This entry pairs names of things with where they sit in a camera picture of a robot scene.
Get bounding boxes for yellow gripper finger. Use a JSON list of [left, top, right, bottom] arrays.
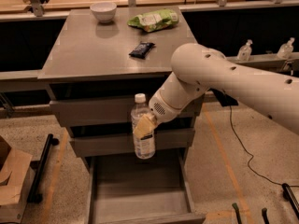
[[133, 114, 157, 139]]

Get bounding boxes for clear plastic water bottle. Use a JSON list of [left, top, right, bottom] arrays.
[[131, 93, 155, 160]]

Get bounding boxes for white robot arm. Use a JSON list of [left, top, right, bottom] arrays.
[[133, 43, 299, 138]]

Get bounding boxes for grey middle drawer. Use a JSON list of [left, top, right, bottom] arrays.
[[70, 128, 195, 157]]

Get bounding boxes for grey open bottom drawer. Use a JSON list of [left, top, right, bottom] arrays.
[[84, 149, 206, 224]]

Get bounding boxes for grey top drawer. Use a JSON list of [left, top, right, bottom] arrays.
[[50, 90, 206, 128]]

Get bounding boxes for grey drawer cabinet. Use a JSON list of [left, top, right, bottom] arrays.
[[37, 6, 212, 224]]

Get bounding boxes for clear sanitizer pump bottle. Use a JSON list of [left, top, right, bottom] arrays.
[[237, 39, 252, 61]]

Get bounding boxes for dark blue snack packet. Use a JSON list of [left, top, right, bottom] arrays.
[[129, 42, 155, 59]]

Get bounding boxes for black floor foot block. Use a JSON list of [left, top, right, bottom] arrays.
[[212, 89, 238, 106]]

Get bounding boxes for green chip bag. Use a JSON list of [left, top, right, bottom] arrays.
[[127, 8, 179, 33]]

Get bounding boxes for white ceramic bowl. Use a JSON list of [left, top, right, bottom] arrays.
[[90, 2, 117, 23]]

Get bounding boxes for black metal floor bar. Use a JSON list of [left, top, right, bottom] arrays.
[[27, 133, 59, 203]]

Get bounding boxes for brown cardboard box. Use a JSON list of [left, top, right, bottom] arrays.
[[0, 136, 33, 224]]

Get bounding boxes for black floor cable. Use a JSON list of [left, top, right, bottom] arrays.
[[229, 105, 299, 189]]

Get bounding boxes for green handled tool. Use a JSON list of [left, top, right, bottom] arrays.
[[232, 203, 242, 224]]

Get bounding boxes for grey metal rail shelf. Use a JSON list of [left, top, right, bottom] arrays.
[[0, 52, 299, 92]]

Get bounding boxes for dark handled tool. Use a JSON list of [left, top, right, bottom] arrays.
[[262, 208, 269, 224]]

